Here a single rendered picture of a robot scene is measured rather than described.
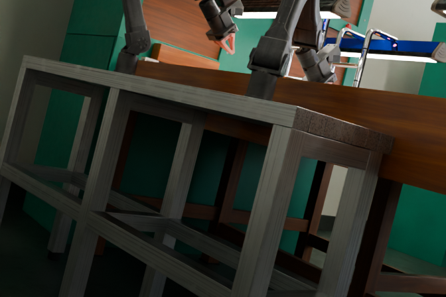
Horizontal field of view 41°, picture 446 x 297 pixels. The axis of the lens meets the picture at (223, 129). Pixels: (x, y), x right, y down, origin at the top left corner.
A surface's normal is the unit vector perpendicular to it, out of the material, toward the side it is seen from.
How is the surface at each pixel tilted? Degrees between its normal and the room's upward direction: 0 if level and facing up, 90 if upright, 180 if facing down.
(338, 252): 90
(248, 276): 90
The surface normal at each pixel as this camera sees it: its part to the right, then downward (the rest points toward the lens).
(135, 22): 0.31, -0.10
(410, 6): 0.65, 0.17
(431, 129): -0.78, -0.19
